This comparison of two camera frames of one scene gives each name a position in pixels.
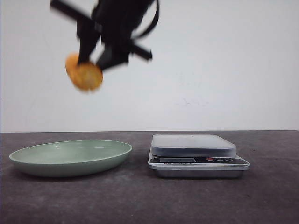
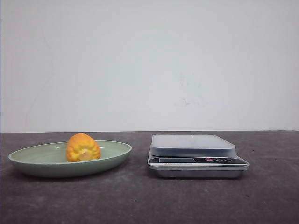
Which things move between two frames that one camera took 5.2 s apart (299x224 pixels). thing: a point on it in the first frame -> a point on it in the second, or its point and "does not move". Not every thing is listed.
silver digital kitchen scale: x=195 y=156 does not move
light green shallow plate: x=72 y=158 does not move
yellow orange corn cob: x=87 y=76 -> x=81 y=147
